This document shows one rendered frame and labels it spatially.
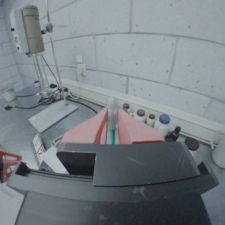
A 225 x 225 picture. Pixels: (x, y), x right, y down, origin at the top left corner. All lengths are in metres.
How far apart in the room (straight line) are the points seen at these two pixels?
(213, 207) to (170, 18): 0.74
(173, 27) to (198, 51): 0.14
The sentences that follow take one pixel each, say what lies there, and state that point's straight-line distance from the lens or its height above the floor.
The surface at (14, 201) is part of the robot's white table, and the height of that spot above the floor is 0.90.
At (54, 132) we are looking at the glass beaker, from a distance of 0.40.
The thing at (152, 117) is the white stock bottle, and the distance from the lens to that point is 0.54.
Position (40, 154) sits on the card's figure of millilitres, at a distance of 0.54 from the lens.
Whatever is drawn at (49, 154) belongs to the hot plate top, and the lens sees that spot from 0.43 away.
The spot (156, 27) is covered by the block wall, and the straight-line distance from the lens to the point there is 0.56.
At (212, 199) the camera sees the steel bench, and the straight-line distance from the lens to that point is 0.54.
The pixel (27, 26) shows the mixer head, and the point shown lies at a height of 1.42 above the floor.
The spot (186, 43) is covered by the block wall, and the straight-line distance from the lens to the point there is 0.54.
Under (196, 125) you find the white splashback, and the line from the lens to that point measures 0.62.
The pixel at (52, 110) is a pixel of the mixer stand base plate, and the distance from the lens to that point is 0.80.
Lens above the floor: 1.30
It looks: 36 degrees down
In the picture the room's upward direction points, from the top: straight up
